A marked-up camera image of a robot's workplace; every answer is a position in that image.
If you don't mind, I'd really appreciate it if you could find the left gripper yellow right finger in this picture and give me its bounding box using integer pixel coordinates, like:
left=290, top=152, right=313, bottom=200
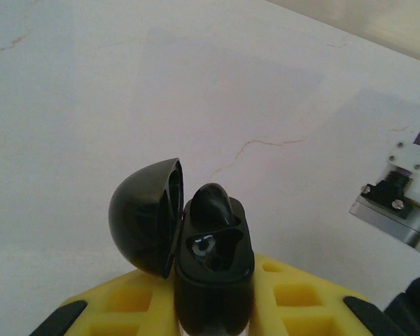
left=246, top=251, right=396, bottom=336

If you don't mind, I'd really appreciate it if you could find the black earbud charging case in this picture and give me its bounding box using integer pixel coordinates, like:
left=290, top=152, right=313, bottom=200
left=108, top=157, right=256, bottom=336

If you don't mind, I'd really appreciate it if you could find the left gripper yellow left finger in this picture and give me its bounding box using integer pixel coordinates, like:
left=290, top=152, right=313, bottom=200
left=29, top=271, right=182, bottom=336

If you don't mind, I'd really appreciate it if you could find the small black screw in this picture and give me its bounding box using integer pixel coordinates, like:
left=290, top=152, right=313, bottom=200
left=188, top=182, right=237, bottom=228

